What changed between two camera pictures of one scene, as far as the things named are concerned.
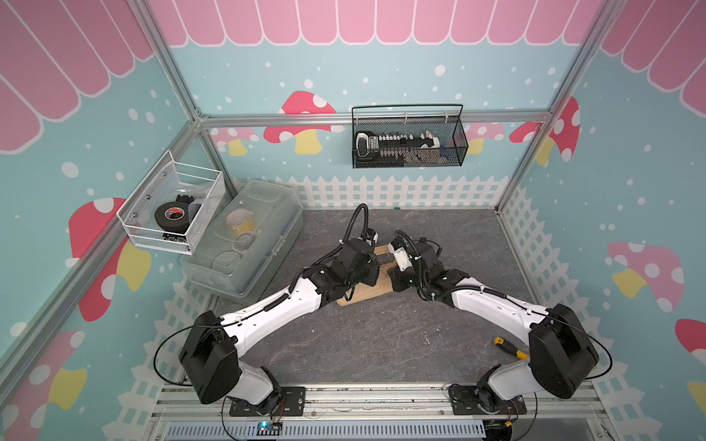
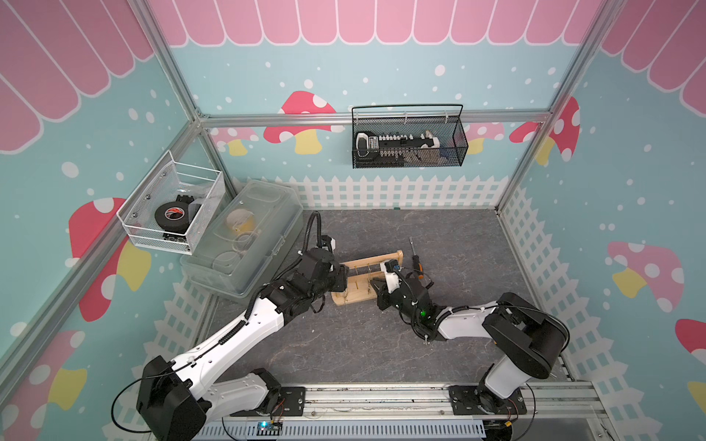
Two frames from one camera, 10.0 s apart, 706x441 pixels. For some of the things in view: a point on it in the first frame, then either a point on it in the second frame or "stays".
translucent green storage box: x=263 y=236 stays
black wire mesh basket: x=407 y=136 stays
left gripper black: x=373 y=267 → x=340 y=275
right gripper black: x=394 y=274 → x=383 y=294
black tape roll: x=173 y=216 stays
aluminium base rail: x=380 y=412 stays
